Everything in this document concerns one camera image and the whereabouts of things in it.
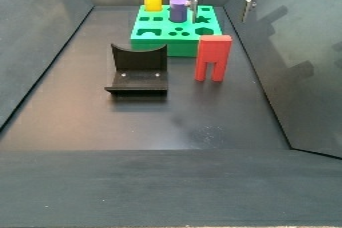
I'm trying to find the red square-circle object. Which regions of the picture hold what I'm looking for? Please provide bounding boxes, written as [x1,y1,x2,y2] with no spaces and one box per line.
[194,35,232,82]

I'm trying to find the green shape-sorter fixture block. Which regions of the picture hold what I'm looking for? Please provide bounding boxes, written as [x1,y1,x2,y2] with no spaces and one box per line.
[129,5,221,57]

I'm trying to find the black curved regrasp stand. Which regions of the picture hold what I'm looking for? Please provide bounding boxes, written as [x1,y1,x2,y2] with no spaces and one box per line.
[104,44,168,95]

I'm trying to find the purple cylinder peg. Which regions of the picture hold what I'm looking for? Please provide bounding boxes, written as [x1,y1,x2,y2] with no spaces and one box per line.
[169,0,186,23]

